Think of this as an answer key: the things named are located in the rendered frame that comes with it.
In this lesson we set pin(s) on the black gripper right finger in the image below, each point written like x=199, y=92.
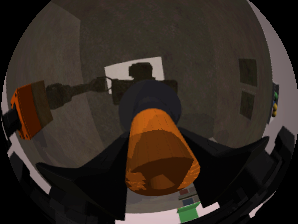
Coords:
x=220, y=165

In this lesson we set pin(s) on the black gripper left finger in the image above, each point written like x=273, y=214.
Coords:
x=101, y=181

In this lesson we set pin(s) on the orange knob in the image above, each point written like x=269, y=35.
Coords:
x=159, y=160

